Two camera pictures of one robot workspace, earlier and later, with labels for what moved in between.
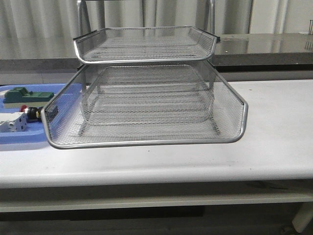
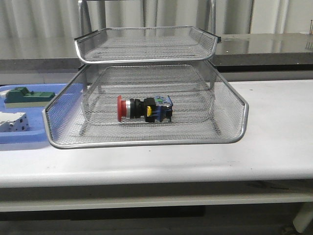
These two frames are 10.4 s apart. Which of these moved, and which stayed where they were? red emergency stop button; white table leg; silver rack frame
Moved: red emergency stop button
Stayed: white table leg; silver rack frame
